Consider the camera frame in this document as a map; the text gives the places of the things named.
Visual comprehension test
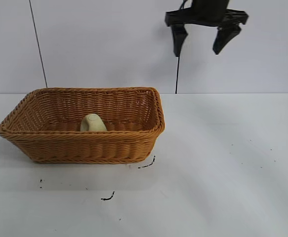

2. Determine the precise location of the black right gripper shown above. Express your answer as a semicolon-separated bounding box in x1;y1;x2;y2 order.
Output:
165;0;249;57

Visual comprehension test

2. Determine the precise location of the pale yellow egg yolk pastry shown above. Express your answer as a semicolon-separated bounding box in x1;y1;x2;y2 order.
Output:
80;113;108;132

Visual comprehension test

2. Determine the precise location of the woven brown wicker basket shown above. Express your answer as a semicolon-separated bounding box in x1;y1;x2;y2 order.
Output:
0;86;166;164

